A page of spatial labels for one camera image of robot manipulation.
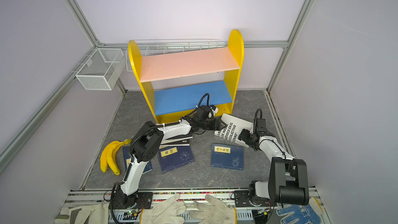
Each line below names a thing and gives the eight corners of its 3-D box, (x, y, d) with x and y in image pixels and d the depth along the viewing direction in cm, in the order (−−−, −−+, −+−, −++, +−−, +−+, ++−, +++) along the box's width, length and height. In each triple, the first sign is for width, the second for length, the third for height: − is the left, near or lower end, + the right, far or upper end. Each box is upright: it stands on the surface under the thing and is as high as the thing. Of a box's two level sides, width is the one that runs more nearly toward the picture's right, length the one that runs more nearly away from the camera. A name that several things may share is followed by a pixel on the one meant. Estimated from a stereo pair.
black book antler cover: (160, 150, 91) (159, 148, 88) (160, 146, 92) (159, 144, 90) (190, 145, 92) (190, 143, 90) (190, 141, 94) (189, 139, 92)
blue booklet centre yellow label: (162, 173, 84) (161, 172, 82) (158, 150, 92) (157, 149, 90) (195, 161, 88) (194, 160, 86) (188, 140, 96) (188, 138, 94)
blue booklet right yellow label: (209, 166, 86) (209, 165, 84) (212, 144, 95) (212, 143, 93) (243, 170, 84) (244, 169, 83) (242, 147, 93) (243, 146, 91)
